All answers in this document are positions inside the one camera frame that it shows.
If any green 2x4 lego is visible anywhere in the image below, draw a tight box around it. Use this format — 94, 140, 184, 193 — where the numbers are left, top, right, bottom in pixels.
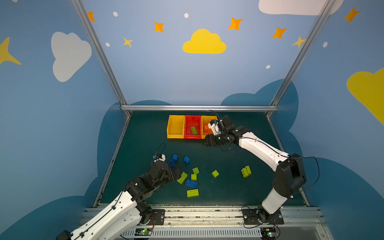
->
187, 189, 199, 198
191, 127, 198, 135

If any yellow bin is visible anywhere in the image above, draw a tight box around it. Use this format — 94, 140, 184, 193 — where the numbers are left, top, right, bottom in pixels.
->
201, 116, 218, 139
167, 115, 185, 139

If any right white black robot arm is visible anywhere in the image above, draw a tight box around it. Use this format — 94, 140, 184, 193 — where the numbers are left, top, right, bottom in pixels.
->
206, 116, 307, 218

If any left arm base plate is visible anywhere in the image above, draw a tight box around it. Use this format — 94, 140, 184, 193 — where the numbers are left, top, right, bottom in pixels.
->
139, 209, 166, 226

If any right yellow bin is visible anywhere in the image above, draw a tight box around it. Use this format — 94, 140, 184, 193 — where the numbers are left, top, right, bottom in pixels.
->
201, 116, 218, 139

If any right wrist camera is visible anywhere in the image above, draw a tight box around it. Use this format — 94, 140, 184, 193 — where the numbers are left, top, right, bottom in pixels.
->
208, 120, 221, 136

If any left yellow bin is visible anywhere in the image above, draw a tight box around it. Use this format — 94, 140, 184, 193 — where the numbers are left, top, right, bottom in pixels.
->
167, 115, 185, 139

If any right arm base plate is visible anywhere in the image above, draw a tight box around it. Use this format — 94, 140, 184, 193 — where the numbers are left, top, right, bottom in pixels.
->
241, 208, 285, 226

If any blue lego brick flat left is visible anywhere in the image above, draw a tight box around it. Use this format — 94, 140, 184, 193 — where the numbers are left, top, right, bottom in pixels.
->
168, 160, 176, 167

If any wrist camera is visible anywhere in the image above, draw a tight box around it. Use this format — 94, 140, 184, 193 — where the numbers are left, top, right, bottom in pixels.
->
154, 154, 166, 162
208, 120, 221, 136

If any blue 2x4 lego brick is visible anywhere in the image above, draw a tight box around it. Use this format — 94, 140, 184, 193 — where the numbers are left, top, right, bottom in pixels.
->
186, 180, 198, 189

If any green 2x4 lego slanted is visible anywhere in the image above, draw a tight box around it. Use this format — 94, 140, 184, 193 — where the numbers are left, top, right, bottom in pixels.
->
177, 172, 188, 185

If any green 2x4 lego bottom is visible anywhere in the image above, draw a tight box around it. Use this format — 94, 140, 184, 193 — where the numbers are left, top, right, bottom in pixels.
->
187, 189, 199, 198

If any right circuit board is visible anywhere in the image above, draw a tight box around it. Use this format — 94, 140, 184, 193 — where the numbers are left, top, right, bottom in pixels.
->
260, 228, 278, 240

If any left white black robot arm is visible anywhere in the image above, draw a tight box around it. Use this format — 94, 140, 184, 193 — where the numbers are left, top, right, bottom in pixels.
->
56, 160, 182, 240

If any orange stepped lego brick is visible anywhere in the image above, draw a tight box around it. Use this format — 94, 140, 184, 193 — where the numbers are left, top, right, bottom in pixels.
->
203, 124, 213, 135

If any red middle bin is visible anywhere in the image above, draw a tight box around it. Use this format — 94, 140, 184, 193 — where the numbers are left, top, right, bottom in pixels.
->
184, 116, 202, 140

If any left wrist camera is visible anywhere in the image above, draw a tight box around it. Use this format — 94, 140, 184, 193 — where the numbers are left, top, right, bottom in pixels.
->
154, 154, 166, 162

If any circuit board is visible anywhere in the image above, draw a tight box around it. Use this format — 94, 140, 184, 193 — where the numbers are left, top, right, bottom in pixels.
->
260, 228, 278, 240
135, 229, 153, 237

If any aluminium frame back bar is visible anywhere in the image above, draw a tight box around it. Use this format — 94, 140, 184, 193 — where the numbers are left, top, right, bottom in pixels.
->
121, 105, 278, 112

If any left circuit board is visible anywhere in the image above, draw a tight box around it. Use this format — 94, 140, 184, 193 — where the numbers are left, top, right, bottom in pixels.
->
135, 229, 153, 237

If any green stacked lego right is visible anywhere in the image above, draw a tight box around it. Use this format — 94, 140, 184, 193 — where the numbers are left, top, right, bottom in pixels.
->
241, 166, 252, 178

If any aluminium front rail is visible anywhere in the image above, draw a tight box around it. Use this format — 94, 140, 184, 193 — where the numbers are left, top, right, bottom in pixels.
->
73, 205, 334, 240

